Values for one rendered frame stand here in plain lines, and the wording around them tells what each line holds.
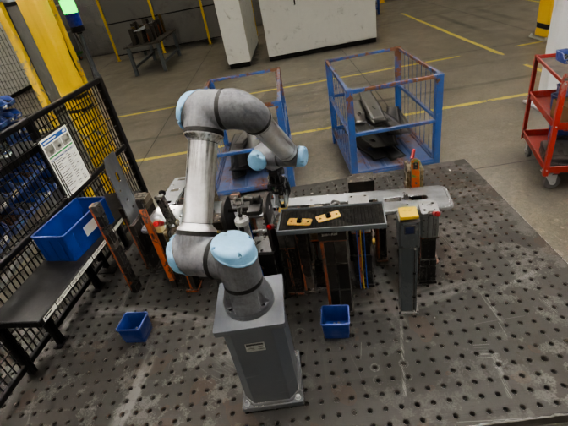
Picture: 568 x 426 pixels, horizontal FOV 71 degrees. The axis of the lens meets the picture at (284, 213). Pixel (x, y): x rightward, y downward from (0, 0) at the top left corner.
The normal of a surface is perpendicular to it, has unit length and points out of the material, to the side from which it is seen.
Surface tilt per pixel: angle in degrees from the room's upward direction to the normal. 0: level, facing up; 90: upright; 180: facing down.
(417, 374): 0
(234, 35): 90
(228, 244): 7
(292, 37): 90
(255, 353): 90
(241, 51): 90
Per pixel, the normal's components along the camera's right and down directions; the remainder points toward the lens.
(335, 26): 0.05, 0.54
